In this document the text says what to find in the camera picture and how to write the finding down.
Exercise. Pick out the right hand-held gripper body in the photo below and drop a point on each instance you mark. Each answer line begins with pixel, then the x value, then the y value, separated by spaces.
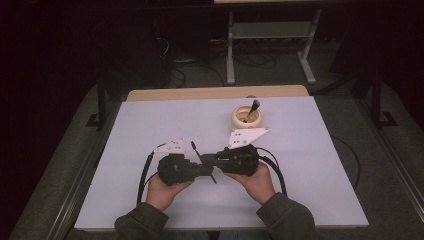
pixel 240 160

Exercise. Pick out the person's left hand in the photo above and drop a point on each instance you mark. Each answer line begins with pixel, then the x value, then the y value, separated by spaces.
pixel 163 195

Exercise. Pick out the fluffy black makeup brush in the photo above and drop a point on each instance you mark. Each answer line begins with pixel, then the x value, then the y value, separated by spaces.
pixel 251 108

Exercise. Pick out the thin black makeup brush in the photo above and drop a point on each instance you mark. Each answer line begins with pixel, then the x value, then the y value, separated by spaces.
pixel 196 150

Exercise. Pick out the white board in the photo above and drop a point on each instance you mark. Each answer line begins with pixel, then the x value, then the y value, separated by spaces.
pixel 300 166

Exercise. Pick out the cream ribbed brush holder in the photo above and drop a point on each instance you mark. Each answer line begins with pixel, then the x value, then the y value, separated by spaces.
pixel 241 120

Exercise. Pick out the black metal stand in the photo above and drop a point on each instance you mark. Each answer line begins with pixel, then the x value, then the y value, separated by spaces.
pixel 101 106
pixel 377 103

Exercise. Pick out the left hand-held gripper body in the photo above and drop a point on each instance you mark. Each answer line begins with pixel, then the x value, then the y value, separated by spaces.
pixel 175 170

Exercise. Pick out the white metal desk frame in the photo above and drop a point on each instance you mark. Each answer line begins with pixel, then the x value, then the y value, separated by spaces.
pixel 273 30

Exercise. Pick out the person's right hand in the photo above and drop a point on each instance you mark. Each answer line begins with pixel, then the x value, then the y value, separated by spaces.
pixel 256 185

